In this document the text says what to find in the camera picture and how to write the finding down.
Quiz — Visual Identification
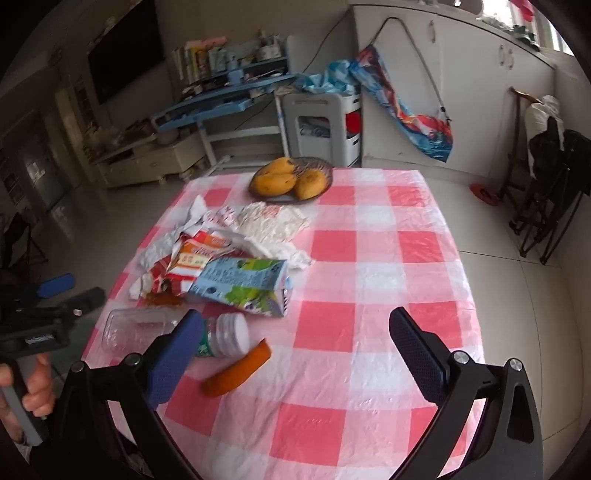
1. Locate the white plastic stool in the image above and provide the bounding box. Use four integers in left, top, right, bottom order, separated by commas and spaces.
283, 93, 362, 168

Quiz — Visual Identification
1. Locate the white plastic bag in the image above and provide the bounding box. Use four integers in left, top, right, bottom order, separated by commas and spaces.
215, 202, 308, 243

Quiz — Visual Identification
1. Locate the yellow mango right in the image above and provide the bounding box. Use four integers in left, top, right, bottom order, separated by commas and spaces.
294, 169, 328, 200

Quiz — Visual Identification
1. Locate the row of books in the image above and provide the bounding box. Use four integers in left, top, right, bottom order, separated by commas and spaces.
171, 36, 228, 86

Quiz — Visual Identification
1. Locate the pink checkered tablecloth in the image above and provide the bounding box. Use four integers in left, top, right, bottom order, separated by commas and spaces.
80, 166, 486, 480

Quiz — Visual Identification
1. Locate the wooden chair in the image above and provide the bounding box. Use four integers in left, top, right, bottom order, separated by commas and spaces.
499, 86, 540, 207

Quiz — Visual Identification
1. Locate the white paper napkin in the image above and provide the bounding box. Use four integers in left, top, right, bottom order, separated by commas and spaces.
129, 196, 314, 300

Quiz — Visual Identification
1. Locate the person's left hand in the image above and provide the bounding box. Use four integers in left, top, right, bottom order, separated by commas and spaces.
1, 353, 55, 444

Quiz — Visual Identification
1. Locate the black folded chair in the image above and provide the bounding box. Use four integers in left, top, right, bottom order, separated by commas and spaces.
509, 117, 590, 265

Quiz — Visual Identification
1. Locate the white sack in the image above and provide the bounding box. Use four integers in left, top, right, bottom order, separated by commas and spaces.
525, 95, 565, 150

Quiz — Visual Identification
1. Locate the yellow mango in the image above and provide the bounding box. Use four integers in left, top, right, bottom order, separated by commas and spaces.
250, 174, 297, 197
259, 157, 296, 175
294, 169, 328, 200

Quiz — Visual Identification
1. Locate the pen holder cup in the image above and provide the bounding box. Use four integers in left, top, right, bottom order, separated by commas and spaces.
256, 30, 283, 62

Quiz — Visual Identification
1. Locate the blue study desk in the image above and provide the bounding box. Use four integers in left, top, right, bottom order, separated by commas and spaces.
151, 39, 294, 171

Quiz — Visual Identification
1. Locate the white wall cabinet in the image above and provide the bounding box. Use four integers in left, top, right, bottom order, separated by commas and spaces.
352, 1, 555, 180

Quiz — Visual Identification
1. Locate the cream tv stand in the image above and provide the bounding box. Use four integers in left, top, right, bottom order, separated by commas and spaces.
95, 134, 205, 188

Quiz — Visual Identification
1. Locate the blue green milk carton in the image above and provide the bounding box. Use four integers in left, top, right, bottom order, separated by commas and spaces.
186, 256, 293, 318

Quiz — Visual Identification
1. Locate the yellow mango rear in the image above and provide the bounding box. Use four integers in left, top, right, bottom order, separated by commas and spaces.
259, 157, 296, 175

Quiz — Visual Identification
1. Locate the black wall television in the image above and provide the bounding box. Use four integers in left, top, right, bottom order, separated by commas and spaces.
87, 1, 165, 104

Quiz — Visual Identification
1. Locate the blue crumpled cloth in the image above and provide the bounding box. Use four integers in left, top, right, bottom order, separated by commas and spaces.
294, 60, 360, 97

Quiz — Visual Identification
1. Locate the white cap small bottle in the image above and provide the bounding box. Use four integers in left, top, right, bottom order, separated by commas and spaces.
195, 313, 250, 358

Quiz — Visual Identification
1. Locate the colourful hanging bag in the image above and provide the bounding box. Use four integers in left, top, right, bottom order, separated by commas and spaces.
349, 45, 454, 163

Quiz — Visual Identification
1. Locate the red orange snack bag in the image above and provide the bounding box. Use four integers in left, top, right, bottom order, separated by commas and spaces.
134, 228, 243, 298

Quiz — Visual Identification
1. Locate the dark wire fruit basket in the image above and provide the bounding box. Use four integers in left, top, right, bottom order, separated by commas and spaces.
249, 157, 334, 205

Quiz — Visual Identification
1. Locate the red floor object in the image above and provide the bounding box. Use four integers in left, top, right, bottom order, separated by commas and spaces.
470, 183, 500, 206

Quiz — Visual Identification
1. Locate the yellow mango front left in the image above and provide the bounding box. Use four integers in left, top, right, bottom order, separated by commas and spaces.
250, 174, 297, 197

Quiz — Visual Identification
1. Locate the clear plastic bottle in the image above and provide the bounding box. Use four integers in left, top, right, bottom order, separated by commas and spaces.
101, 306, 186, 358

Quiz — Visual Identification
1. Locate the long orange peel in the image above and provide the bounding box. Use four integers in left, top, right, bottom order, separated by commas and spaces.
201, 339, 271, 398

